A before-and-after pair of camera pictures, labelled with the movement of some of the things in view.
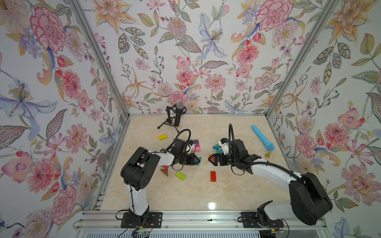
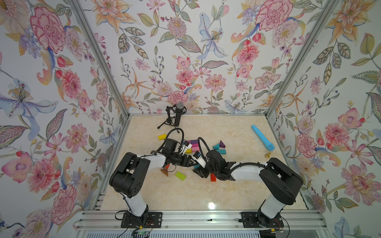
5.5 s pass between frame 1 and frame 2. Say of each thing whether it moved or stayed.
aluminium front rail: stayed
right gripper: moved
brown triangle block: stayed
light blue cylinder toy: stayed
